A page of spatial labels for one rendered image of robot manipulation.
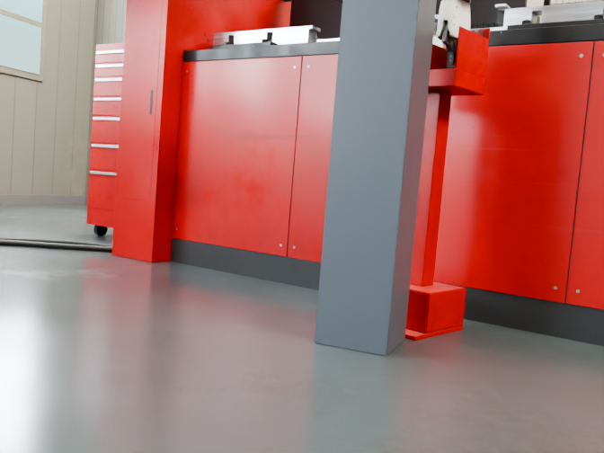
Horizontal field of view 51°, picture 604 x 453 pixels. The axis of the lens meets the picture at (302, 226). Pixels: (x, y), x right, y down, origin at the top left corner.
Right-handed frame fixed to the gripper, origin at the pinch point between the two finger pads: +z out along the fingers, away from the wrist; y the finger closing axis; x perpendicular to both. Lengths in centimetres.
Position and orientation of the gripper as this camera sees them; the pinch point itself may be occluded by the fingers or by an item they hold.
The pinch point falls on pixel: (453, 60)
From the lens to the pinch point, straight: 180.5
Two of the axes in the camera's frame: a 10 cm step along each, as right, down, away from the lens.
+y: -6.9, 0.9, -7.2
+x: 7.3, 1.1, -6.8
